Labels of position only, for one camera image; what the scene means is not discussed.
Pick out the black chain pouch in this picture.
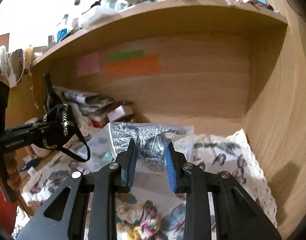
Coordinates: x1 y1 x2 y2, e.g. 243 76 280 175
32 104 91 163

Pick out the person's left hand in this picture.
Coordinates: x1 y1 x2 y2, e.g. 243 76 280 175
4 151 22 191

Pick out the beige cylinder roll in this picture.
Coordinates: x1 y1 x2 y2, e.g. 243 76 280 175
25 117 51 159

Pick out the clear plastic storage box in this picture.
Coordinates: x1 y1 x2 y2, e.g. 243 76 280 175
85 128 112 172

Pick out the floral fabric piece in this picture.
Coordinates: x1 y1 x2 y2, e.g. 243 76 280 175
116 200 186 239

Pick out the dark wine bottle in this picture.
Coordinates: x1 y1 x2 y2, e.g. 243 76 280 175
43 73 62 113

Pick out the butterfly print cloth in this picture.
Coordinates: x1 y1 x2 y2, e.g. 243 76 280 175
21 130 277 225

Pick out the white fluffy pompom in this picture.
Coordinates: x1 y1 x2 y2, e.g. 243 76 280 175
0 45 9 77

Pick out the stack of papers and books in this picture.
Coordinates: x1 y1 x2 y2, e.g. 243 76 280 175
53 86 134 128

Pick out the small white box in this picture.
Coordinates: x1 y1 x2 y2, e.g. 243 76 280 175
107 105 134 122

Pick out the pink sticky note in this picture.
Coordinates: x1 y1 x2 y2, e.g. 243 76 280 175
76 51 100 76

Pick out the blue liquid bottle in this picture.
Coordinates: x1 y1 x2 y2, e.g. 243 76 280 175
55 14 68 43

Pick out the orange sticky note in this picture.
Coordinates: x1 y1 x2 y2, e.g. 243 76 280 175
105 55 160 79

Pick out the green sticky note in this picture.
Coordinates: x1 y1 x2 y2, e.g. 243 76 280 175
106 50 144 63

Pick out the wooden shelf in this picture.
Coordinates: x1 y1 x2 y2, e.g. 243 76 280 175
33 0 287 67

